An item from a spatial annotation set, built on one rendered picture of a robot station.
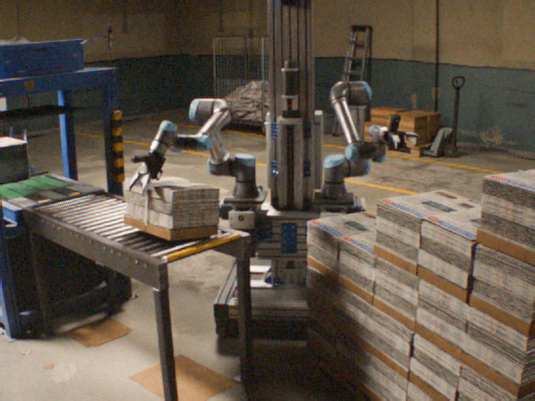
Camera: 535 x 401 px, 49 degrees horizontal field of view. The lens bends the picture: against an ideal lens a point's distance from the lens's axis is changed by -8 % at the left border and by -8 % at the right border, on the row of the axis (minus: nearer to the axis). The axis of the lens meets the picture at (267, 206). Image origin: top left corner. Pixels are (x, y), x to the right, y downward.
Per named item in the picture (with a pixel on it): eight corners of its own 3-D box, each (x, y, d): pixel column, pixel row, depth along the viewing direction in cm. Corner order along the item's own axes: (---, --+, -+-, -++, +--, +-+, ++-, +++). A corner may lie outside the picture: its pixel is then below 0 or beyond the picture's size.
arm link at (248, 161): (251, 181, 350) (251, 157, 346) (229, 179, 354) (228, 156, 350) (259, 177, 361) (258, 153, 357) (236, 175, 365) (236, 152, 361)
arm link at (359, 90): (339, 176, 359) (339, 80, 344) (362, 174, 364) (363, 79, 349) (348, 180, 348) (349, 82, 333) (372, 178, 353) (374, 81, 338)
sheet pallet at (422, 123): (444, 150, 930) (446, 113, 914) (418, 158, 872) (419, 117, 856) (379, 140, 1009) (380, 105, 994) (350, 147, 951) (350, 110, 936)
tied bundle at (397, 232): (440, 241, 275) (444, 190, 268) (485, 260, 249) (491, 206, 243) (373, 255, 259) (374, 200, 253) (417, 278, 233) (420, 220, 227)
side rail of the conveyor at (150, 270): (169, 287, 267) (167, 262, 263) (160, 291, 263) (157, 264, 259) (32, 225, 355) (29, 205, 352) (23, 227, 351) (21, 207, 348)
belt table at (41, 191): (106, 202, 393) (105, 187, 390) (16, 225, 347) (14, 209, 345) (55, 186, 439) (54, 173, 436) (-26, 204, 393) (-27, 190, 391)
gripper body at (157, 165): (158, 182, 284) (169, 158, 287) (145, 175, 278) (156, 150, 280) (148, 180, 289) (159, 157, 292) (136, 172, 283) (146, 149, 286)
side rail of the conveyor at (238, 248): (251, 257, 302) (251, 233, 299) (244, 261, 298) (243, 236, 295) (100, 207, 390) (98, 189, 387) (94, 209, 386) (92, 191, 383)
